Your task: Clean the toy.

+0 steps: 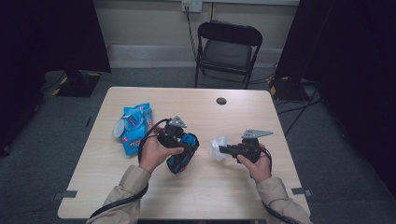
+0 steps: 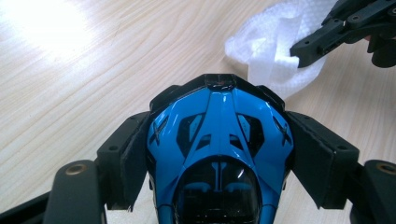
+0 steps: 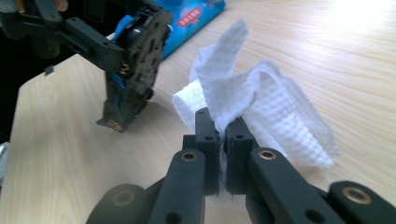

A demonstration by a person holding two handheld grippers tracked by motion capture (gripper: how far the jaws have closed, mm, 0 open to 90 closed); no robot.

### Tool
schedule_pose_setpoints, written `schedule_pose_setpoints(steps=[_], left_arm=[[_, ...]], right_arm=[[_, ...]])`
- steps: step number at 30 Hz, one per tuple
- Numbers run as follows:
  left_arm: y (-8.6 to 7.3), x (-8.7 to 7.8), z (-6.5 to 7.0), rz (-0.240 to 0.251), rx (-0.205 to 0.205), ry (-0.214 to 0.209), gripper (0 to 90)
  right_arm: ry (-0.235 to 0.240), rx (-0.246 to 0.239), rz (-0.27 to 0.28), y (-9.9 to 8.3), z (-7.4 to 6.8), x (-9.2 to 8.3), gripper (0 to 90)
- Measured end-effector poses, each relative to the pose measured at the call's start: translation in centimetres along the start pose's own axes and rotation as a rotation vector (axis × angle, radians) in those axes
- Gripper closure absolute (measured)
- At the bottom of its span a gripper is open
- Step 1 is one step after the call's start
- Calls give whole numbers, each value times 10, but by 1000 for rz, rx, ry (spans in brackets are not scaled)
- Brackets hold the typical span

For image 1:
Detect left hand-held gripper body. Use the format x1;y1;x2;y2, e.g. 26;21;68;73
157;116;189;149

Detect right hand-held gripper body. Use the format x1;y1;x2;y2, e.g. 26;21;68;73
236;129;275;164

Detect white wet wipe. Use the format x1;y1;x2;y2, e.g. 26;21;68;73
209;135;231;161

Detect blue and black toy car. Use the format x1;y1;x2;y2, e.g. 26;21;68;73
166;133;200;175

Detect blue wet wipes pack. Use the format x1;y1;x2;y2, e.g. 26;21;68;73
112;102;154;157

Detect person's right hand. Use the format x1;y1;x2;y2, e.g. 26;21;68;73
236;143;273;185

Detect person's left hand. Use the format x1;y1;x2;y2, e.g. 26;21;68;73
138;125;185;175

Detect grey tape strip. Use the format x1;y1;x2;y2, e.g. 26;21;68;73
53;189;78;201
291;187;312;197

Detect black stand base yellow tape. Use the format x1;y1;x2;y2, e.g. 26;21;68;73
268;76;309;101
55;70;102;98

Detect black folding chair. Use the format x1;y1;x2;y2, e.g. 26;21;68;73
194;20;263;91

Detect dark curtain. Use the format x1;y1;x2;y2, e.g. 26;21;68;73
0;0;112;157
275;0;396;197

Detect black floor cables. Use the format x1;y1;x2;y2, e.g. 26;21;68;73
276;87;323;138

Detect right hand-held gripper black cable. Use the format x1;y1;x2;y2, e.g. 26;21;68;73
261;147;301;224

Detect hand-held gripper black cable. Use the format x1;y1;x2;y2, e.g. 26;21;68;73
90;117;172;219
261;147;301;224

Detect left hand-held gripper black cable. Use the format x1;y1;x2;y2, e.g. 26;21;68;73
90;117;172;219

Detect black wall socket cable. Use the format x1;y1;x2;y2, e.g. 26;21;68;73
185;7;200;62

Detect white wall socket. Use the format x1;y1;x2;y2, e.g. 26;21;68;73
181;0;204;13

